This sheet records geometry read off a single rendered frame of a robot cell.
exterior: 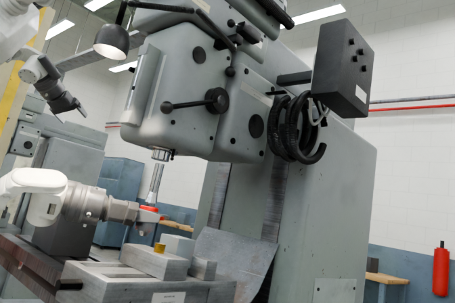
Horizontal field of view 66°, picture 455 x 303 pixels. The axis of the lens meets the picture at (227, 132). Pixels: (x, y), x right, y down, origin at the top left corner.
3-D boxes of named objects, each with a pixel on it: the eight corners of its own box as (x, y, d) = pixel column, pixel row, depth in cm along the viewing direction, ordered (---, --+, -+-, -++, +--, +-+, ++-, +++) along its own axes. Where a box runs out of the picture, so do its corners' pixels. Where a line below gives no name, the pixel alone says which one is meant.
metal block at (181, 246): (172, 268, 72) (179, 238, 74) (154, 261, 76) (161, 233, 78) (190, 268, 76) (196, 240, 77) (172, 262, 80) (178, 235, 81)
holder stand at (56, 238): (48, 255, 102) (68, 187, 106) (30, 241, 118) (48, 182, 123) (88, 258, 109) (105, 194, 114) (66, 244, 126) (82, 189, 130)
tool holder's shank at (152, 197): (145, 205, 86) (156, 161, 89) (142, 205, 89) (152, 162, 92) (157, 207, 88) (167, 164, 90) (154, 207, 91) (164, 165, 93)
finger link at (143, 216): (157, 225, 86) (133, 220, 84) (160, 212, 87) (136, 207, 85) (158, 226, 85) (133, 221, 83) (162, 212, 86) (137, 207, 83)
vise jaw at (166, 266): (162, 281, 65) (168, 258, 66) (118, 262, 75) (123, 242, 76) (185, 281, 69) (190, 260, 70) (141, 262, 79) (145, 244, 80)
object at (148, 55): (126, 122, 82) (148, 42, 87) (118, 122, 85) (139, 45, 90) (141, 127, 85) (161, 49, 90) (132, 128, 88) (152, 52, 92)
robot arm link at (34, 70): (32, 97, 129) (10, 72, 122) (42, 80, 137) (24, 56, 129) (58, 90, 127) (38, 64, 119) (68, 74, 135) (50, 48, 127)
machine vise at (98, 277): (95, 328, 55) (113, 255, 57) (53, 299, 64) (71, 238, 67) (232, 312, 80) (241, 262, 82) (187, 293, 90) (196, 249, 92)
